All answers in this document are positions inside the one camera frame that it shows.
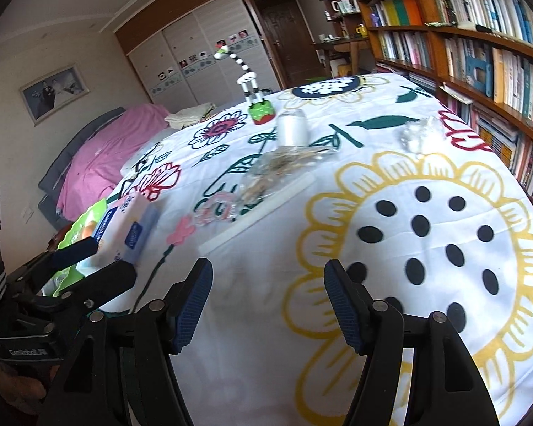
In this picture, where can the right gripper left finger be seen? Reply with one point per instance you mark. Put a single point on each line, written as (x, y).
(186, 301)

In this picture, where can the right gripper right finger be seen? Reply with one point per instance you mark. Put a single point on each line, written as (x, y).
(351, 304)

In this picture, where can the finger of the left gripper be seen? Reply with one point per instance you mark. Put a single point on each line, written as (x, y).
(90, 293)
(44, 266)

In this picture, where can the green leaf plastic bowl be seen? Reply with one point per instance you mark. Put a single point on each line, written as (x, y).
(68, 276)

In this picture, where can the pink bristle hair roller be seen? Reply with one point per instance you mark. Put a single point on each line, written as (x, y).
(222, 206)

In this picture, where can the white foam stick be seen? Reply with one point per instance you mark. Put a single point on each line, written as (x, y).
(272, 203)

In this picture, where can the cotton swab plastic bag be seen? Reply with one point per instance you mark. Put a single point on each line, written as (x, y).
(277, 169)

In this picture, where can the bag of cotton balls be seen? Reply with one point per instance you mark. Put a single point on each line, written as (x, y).
(423, 136)

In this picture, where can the orange makeup sponge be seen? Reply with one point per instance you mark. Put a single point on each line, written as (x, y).
(88, 229)

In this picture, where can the person left hand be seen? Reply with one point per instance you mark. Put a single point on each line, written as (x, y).
(25, 394)

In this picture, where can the tissue pack blue label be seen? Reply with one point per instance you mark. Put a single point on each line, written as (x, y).
(122, 233)

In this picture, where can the pink duvet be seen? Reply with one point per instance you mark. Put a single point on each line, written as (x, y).
(95, 170)

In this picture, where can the floral white tablecloth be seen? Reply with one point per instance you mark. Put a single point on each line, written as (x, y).
(450, 231)

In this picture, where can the framed wedding photo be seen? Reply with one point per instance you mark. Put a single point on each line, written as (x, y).
(52, 92)

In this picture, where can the folded cream blanket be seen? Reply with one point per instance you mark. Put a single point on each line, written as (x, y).
(189, 116)

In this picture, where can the zebra giraffe toy figure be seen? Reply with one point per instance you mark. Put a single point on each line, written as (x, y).
(260, 109)

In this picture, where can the white sliding wardrobe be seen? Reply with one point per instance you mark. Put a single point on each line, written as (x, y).
(171, 45)

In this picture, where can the dark wooden door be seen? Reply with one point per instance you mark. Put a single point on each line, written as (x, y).
(291, 40)

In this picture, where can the wooden side desk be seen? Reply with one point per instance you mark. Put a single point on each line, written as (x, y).
(350, 47)

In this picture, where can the wooden bookshelf with books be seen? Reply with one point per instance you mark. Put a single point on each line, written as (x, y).
(476, 56)

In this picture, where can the small wooden shelf unit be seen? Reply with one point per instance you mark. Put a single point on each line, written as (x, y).
(344, 16)

